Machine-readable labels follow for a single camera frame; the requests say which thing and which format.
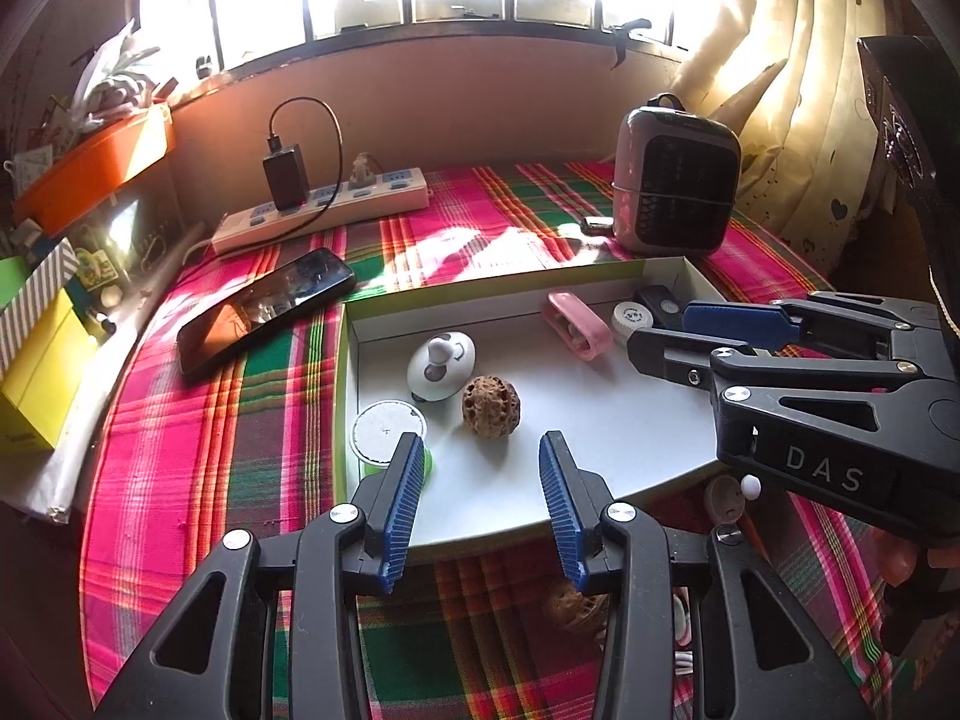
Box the person's right hand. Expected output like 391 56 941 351
870 525 960 593

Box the black charger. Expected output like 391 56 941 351
261 142 311 211

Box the white round cap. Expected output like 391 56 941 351
611 300 655 338

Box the pink oblong case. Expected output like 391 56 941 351
544 290 612 356

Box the beige power strip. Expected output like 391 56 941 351
210 166 430 256

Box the black charger cable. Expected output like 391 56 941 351
268 96 346 230

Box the green bottle with white cap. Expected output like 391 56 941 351
349 399 437 482

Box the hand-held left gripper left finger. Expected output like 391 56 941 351
94 431 427 720

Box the cream heart-print curtain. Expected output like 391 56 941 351
667 0 923 278

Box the brown walnut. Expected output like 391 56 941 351
461 377 521 440
547 586 612 627

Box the grey portable heater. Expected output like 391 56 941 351
611 94 743 256

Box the striped cardboard box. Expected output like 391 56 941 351
0 236 80 376

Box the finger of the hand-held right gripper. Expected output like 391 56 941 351
626 326 938 460
679 291 942 361

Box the yellow cardboard box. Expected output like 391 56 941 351
0 289 98 455

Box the orange plastic tray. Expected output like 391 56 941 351
11 103 177 233

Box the white oval device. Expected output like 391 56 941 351
407 330 479 402

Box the plaid tablecloth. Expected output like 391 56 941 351
79 157 901 720

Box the glass tank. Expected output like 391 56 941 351
71 180 185 301

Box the black window latch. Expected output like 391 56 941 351
604 19 653 68

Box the black smartphone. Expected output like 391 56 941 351
176 246 357 380

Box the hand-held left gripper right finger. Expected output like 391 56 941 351
538 431 871 720

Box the black rectangular device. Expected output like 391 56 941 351
634 283 687 331

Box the white cardboard tray box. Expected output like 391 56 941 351
334 255 751 563

